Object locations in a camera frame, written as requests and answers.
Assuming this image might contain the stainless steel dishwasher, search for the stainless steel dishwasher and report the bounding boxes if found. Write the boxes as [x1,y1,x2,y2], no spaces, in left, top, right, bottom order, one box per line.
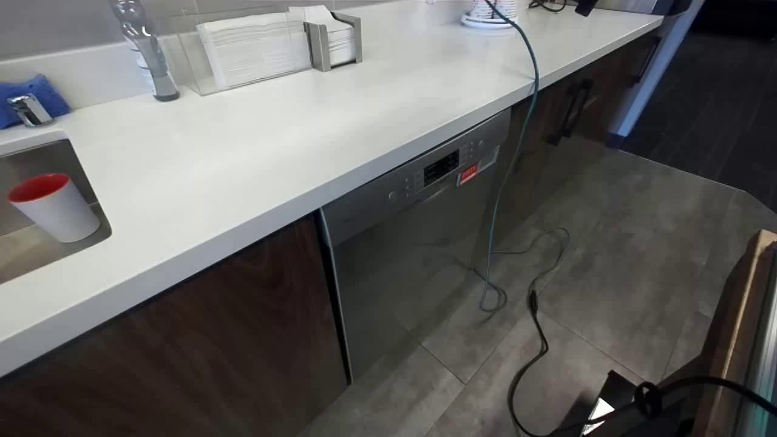
[318,107,515,384]

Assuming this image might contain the grey metal napkin holder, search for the grey metal napkin holder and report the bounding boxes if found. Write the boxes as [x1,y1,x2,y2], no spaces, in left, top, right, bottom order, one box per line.
[302,10,364,73]

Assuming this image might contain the white napkins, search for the white napkins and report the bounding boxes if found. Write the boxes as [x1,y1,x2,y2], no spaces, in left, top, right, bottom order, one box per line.
[286,3,360,68]

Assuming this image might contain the white round appliance base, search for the white round appliance base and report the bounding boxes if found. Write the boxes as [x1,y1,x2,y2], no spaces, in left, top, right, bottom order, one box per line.
[460,0,521,31]

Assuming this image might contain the small black device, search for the small black device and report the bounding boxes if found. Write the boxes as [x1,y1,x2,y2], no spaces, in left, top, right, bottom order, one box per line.
[527,0,601,19]

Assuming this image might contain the black box white label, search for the black box white label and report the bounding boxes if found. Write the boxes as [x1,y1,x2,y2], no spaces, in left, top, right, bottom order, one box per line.
[557,368,699,437]

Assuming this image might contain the white counter end panel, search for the white counter end panel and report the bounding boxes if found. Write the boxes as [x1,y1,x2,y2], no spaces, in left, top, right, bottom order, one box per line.
[608,0,708,141]

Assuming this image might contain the white cup red inside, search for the white cup red inside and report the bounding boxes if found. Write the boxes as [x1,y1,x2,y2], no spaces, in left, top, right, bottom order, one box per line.
[7,169,103,246]

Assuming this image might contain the steel kitchen sink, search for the steel kitchen sink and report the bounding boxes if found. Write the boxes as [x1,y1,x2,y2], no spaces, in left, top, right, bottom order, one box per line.
[0,135,115,287]

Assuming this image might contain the wooden robot cart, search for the wooden robot cart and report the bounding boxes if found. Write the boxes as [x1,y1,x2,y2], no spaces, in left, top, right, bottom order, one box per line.
[688,227,777,437]

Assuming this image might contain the blue cloth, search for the blue cloth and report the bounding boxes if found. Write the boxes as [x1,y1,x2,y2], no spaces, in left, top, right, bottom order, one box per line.
[0,73,73,131]

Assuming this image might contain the teal cable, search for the teal cable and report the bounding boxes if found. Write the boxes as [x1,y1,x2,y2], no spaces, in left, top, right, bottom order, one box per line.
[476,0,544,316]

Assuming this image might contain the black cart cable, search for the black cart cable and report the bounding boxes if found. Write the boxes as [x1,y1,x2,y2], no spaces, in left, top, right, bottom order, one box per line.
[630,373,777,419]

